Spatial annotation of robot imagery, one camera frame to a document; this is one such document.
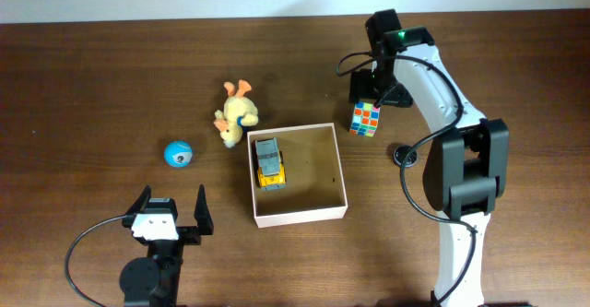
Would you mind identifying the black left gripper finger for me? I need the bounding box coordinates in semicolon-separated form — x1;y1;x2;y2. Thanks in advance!
125;185;151;216
194;184;214;235

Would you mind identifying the multicoloured puzzle cube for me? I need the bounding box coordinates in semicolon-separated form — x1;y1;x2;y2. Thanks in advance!
349;102;380;137

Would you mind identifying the black round ridged disc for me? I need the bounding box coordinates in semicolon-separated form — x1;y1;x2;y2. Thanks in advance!
393;145;419;167

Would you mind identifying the yellow grey toy truck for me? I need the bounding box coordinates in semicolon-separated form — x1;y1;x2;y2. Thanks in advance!
254;137;286;191

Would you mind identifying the pink box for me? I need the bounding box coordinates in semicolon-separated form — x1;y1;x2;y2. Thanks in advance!
247;123;348;228

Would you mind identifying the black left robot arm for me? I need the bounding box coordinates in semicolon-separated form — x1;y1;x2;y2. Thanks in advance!
119;185;214;307

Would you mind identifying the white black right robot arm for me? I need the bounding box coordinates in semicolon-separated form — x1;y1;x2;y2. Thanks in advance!
347;9;510;306

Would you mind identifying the blue ball with eye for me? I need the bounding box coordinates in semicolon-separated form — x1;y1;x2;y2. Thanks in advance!
164;141;193;168

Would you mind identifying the yellow plush duck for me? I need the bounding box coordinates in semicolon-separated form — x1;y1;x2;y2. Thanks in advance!
213;79;259;148

